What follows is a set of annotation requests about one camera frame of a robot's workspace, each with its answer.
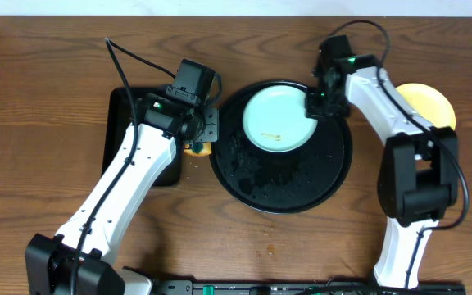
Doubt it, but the green and yellow sponge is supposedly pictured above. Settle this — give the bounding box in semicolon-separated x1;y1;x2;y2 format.
184;143;211;157

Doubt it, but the light blue plate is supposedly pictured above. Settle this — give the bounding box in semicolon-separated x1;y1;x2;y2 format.
243;85;318;153

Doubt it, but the yellow plate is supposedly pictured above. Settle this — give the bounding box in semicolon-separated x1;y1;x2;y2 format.
396;83;456;130

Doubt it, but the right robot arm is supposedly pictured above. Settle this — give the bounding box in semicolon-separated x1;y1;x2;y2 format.
306;52;467;289

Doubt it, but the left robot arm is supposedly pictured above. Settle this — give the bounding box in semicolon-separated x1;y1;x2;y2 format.
25;90;217;294

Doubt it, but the black rectangular tray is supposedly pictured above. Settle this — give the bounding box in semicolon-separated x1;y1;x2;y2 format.
101;87;183;187

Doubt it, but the round black tray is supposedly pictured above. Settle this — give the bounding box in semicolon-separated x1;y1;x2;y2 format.
210;79;353;214

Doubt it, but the right black cable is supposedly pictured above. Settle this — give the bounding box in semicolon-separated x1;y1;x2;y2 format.
328;19;470;290

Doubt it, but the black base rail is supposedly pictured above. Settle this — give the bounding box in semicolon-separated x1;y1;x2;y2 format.
150;279;466;295

